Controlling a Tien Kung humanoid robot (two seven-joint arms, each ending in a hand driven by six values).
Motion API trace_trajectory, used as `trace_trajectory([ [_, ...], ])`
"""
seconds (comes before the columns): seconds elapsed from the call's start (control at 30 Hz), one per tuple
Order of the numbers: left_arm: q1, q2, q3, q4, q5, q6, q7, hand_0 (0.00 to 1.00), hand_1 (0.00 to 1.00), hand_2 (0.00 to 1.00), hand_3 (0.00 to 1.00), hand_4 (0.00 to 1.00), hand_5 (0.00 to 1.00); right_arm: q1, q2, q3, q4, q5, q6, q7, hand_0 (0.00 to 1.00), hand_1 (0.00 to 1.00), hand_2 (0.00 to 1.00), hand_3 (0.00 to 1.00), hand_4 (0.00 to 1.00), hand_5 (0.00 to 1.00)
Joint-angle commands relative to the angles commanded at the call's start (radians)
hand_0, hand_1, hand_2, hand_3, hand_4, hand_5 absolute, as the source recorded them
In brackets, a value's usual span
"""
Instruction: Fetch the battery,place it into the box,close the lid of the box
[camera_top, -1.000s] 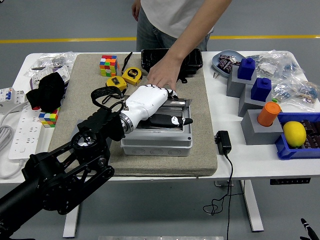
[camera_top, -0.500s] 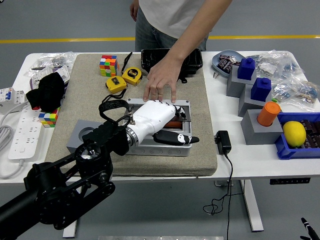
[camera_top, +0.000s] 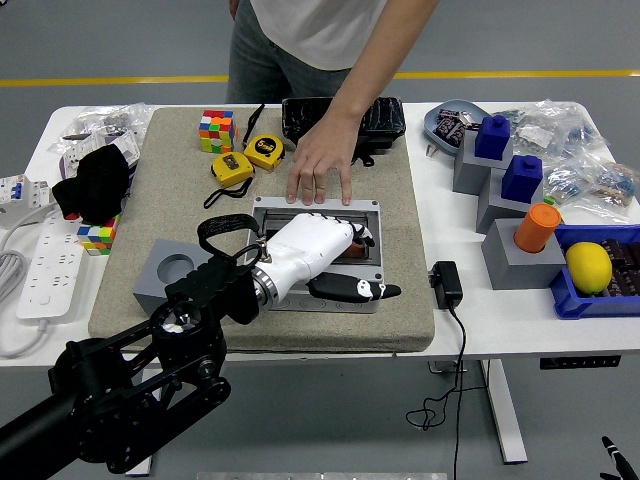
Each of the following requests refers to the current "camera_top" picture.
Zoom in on person's left hand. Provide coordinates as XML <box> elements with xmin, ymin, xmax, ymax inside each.
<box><xmin>285</xmin><ymin>112</ymin><xmax>361</xmax><ymax>207</ymax></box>

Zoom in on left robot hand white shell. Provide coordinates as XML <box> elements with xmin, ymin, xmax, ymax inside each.
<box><xmin>259</xmin><ymin>212</ymin><xmax>403</xmax><ymax>307</ymax></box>

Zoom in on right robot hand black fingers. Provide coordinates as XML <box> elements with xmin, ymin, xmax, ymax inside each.
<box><xmin>599</xmin><ymin>435</ymin><xmax>637</xmax><ymax>480</ymax></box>

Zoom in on grey electrical box clear lid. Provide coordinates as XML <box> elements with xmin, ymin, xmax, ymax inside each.
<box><xmin>241</xmin><ymin>196</ymin><xmax>385</xmax><ymax>315</ymax></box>

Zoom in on yellow tape measure black face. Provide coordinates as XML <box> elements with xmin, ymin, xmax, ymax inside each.
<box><xmin>243</xmin><ymin>133</ymin><xmax>287</xmax><ymax>171</ymax></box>

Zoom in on black plastic tray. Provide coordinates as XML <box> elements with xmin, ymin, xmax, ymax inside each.
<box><xmin>281</xmin><ymin>96</ymin><xmax>407</xmax><ymax>166</ymax></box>

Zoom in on person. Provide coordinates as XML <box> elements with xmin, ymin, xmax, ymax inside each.
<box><xmin>226</xmin><ymin>0</ymin><xmax>396</xmax><ymax>105</ymax></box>

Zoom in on grey-brown mat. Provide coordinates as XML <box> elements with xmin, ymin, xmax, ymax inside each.
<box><xmin>88</xmin><ymin>105</ymin><xmax>436</xmax><ymax>355</ymax></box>

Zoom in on black table control panel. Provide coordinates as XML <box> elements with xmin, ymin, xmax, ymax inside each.
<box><xmin>538</xmin><ymin>354</ymin><xmax>622</xmax><ymax>371</ymax></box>

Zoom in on large colourful puzzle cube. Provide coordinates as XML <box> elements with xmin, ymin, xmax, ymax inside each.
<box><xmin>197</xmin><ymin>109</ymin><xmax>239</xmax><ymax>155</ymax></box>

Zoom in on white table leg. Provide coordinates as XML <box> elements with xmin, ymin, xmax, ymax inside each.
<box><xmin>478</xmin><ymin>359</ymin><xmax>529</xmax><ymax>465</ymax></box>
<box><xmin>124</xmin><ymin>368</ymin><xmax>166</xmax><ymax>476</ymax></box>

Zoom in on blue-grey oval dish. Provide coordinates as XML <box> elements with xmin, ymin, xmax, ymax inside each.
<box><xmin>423</xmin><ymin>99</ymin><xmax>494</xmax><ymax>159</ymax></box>

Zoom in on black power adapter plug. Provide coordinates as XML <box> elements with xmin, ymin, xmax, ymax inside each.
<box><xmin>428</xmin><ymin>260</ymin><xmax>464</xmax><ymax>310</ymax></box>

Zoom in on grey holder block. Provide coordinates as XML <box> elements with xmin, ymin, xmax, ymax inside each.
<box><xmin>452</xmin><ymin>128</ymin><xmax>515</xmax><ymax>195</ymax></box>
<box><xmin>475</xmin><ymin>167</ymin><xmax>545</xmax><ymax>234</ymax></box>
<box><xmin>481</xmin><ymin>217</ymin><xmax>570</xmax><ymax>291</ymax></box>

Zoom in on clear bags of small parts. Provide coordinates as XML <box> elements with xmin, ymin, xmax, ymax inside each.
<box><xmin>59</xmin><ymin>102</ymin><xmax>154</xmax><ymax>151</ymax></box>

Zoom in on blue plastic bin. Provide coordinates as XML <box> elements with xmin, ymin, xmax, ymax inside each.
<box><xmin>548</xmin><ymin>223</ymin><xmax>640</xmax><ymax>320</ymax></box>

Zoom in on grey block with round hole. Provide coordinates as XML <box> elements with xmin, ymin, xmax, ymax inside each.
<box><xmin>132</xmin><ymin>238</ymin><xmax>216</xmax><ymax>317</ymax></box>

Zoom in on blue knobbed block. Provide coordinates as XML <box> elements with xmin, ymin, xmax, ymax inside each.
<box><xmin>473</xmin><ymin>114</ymin><xmax>512</xmax><ymax>162</ymax></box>
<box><xmin>500</xmin><ymin>154</ymin><xmax>544</xmax><ymax>205</ymax></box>

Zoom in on white purple packet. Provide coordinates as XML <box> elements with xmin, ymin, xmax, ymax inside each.
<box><xmin>58</xmin><ymin>130</ymin><xmax>141</xmax><ymax>181</ymax></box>

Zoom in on dark brown components pile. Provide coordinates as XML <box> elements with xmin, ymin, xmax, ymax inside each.
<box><xmin>599</xmin><ymin>238</ymin><xmax>640</xmax><ymax>299</ymax></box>

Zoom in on yellow lemon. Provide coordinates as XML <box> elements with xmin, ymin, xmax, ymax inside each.
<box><xmin>564</xmin><ymin>241</ymin><xmax>614</xmax><ymax>295</ymax></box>

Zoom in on clear bag of components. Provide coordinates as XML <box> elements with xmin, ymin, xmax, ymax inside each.
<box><xmin>554</xmin><ymin>101</ymin><xmax>601</xmax><ymax>161</ymax></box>
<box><xmin>510</xmin><ymin>110</ymin><xmax>566</xmax><ymax>151</ymax></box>
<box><xmin>542</xmin><ymin>159</ymin><xmax>596</xmax><ymax>206</ymax></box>
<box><xmin>584</xmin><ymin>160</ymin><xmax>640</xmax><ymax>222</ymax></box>

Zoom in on small colourful puzzle cube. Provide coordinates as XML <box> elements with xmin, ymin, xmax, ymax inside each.
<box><xmin>76</xmin><ymin>214</ymin><xmax>123</xmax><ymax>257</ymax></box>

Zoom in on black cloth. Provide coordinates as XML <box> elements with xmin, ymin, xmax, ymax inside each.
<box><xmin>51</xmin><ymin>144</ymin><xmax>132</xmax><ymax>225</ymax></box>

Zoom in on white power strip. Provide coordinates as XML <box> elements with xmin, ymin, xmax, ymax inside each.
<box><xmin>15</xmin><ymin>212</ymin><xmax>86</xmax><ymax>321</ymax></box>

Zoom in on white circuit breaker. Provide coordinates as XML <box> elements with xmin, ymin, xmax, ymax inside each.
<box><xmin>0</xmin><ymin>173</ymin><xmax>56</xmax><ymax>209</ymax></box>

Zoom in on yellow tape measure black strap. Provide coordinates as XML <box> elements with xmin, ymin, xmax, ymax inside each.
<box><xmin>203</xmin><ymin>151</ymin><xmax>255</xmax><ymax>210</ymax></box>

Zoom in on black adapter cord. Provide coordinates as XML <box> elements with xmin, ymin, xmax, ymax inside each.
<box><xmin>405</xmin><ymin>303</ymin><xmax>492</xmax><ymax>480</ymax></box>

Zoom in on white power strip cable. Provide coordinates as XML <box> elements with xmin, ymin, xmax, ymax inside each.
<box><xmin>0</xmin><ymin>204</ymin><xmax>56</xmax><ymax>359</ymax></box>

